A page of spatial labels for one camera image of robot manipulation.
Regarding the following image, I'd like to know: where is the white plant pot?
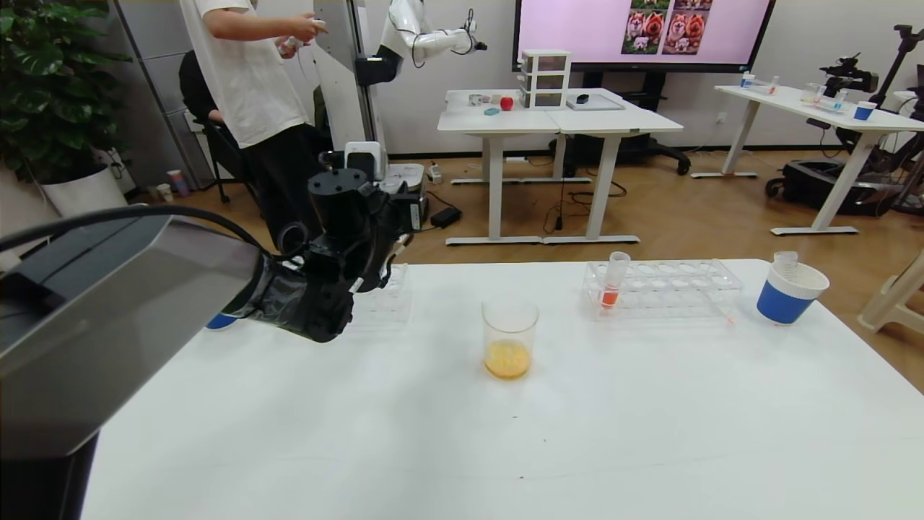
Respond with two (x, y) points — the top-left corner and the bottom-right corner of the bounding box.
(42, 170), (129, 217)

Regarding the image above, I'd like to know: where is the large wall display screen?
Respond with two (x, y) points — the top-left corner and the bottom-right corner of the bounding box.
(511, 0), (777, 75)

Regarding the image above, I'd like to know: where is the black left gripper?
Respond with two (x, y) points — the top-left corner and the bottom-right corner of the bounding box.
(388, 181), (429, 233)

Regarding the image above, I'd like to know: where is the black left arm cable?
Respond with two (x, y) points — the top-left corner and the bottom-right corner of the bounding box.
(0, 204), (289, 262)

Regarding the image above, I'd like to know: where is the black tripod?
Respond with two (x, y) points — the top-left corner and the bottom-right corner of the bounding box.
(866, 27), (924, 109)

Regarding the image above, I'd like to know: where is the person in black clothes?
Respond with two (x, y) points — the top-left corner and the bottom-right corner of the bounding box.
(179, 49), (250, 156)

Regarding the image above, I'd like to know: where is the black office chair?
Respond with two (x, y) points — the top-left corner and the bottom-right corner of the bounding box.
(191, 108), (250, 207)

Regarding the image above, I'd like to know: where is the white drawer organizer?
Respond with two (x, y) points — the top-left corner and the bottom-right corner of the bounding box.
(517, 51), (572, 111)

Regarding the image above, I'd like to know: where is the long white desk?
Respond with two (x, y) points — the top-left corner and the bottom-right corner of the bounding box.
(689, 87), (924, 238)

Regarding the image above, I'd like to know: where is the grey mouse pad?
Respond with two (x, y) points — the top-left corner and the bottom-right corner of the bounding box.
(565, 96), (626, 113)

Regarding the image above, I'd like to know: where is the person in white shirt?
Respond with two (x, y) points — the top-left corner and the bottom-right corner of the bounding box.
(179, 0), (329, 250)

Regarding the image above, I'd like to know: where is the red pigment test tube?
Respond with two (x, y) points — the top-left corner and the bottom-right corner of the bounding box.
(599, 251), (631, 311)

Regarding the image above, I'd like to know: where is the grey metal cabinet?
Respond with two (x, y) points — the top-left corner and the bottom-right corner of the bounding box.
(115, 0), (210, 190)

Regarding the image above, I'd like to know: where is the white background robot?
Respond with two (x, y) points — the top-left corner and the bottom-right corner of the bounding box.
(312, 0), (488, 228)

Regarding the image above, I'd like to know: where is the green potted plant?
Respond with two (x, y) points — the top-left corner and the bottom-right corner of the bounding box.
(0, 0), (134, 185)

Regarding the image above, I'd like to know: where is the black display stand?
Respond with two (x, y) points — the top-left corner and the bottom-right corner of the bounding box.
(549, 72), (692, 178)

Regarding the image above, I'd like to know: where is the black floor cable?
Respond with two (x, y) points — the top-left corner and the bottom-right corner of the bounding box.
(541, 181), (629, 235)

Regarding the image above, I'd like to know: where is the white standing desk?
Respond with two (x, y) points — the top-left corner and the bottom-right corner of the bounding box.
(543, 90), (684, 246)
(437, 90), (564, 248)

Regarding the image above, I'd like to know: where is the clear glass beaker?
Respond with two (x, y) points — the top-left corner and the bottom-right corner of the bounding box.
(481, 295), (541, 381)

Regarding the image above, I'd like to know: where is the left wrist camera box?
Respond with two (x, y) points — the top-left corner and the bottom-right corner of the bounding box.
(344, 142), (384, 183)

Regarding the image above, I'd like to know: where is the clear plastic test tube rack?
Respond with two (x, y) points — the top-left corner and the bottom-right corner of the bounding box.
(352, 263), (412, 329)
(581, 260), (744, 322)

